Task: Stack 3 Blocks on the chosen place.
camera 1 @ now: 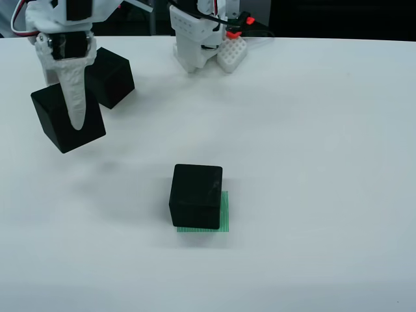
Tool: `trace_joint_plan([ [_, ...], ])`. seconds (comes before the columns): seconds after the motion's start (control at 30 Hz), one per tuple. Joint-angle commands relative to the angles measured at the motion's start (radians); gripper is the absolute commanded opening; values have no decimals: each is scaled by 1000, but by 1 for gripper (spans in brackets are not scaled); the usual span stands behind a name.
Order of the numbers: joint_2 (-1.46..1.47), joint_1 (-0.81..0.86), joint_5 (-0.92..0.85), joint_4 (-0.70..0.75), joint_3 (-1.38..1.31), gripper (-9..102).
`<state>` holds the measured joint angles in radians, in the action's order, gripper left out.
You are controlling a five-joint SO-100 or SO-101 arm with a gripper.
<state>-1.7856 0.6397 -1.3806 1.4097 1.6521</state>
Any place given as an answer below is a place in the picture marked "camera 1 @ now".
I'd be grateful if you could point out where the black cube with scuff mark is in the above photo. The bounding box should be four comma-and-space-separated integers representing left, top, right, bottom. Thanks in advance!
168, 163, 224, 231

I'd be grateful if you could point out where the pale plastic cover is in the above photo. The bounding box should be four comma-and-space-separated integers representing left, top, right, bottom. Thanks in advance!
0, 0, 27, 38

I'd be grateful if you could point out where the white perforated block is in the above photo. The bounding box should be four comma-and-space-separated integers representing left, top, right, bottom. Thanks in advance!
216, 36, 248, 74

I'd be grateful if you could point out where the black orange-tipped clamp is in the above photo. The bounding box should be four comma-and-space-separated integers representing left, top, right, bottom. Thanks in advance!
225, 11, 255, 37

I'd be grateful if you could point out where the green striped square marker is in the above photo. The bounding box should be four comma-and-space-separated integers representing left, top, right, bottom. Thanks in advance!
176, 190, 230, 233

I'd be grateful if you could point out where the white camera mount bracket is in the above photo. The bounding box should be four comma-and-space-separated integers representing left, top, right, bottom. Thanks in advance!
92, 0, 124, 21

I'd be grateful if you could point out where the red white black servo cable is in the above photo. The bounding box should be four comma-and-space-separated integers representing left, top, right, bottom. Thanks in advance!
10, 0, 40, 38

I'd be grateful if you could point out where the pale camera cable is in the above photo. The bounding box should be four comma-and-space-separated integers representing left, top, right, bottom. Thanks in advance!
122, 0, 154, 14

